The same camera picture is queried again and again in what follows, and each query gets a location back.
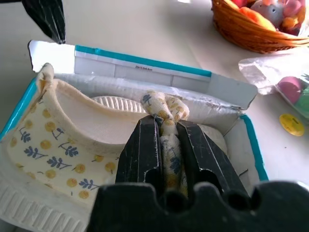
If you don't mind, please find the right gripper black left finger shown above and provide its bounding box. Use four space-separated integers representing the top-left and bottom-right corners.
115 116 165 186

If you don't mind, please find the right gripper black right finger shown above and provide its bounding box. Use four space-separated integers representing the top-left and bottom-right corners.
178 120 250 197

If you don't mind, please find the finger of the black ribbed left gripper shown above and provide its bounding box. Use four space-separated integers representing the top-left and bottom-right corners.
21 0 67 45

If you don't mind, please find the cream floral print canvas shoe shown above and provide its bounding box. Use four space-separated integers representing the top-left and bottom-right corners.
0 63 191 232

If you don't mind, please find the white and teal shoebox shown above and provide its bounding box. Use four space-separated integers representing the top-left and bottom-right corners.
0 40 270 232

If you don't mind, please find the white wrapping paper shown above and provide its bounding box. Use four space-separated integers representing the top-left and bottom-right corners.
55 73 242 136

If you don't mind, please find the cream shoe with white sole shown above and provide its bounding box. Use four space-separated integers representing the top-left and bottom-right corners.
91 95 228 158

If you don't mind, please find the yellow round tag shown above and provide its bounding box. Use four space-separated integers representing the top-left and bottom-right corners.
279 113 306 137

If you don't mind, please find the clear plastic bag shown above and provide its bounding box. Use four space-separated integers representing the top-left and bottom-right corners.
238 53 309 96

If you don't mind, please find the pink ball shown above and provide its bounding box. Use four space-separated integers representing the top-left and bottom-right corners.
277 76 304 103

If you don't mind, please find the green ball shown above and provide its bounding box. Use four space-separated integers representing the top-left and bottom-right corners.
295 86 309 117

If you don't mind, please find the brown wicker basket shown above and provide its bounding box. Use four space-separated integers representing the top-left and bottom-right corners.
211 0 309 54

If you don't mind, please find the orange plush toy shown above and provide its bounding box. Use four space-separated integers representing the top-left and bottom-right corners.
238 6 277 32

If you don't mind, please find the grey plush toy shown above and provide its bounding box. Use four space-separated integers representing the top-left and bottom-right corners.
250 0 284 30

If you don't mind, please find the pink plush toy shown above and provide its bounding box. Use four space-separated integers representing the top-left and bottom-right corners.
282 0 307 19

